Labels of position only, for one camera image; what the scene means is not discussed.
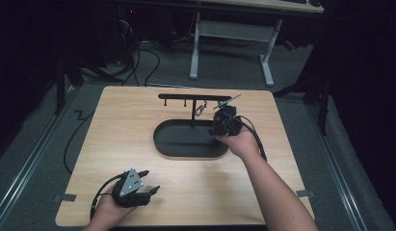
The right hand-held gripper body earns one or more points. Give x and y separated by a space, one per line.
226 123

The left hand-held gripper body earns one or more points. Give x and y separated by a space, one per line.
129 195

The black key rack with tray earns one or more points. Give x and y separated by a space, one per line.
186 141

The person's left hand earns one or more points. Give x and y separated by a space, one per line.
109 210

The person's right hand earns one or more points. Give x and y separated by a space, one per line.
242 144

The grey tape piece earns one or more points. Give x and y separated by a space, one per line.
305 193
65 197

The desk with white metal legs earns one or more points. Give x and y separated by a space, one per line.
237 30

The black metal stand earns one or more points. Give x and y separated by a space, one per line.
62 83
314 89

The small red object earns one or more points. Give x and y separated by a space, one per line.
289 45

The black computer tower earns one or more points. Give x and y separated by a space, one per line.
126 32

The black computer mouse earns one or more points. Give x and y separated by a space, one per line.
315 2

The metal floor rail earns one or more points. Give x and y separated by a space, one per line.
337 166
28 163

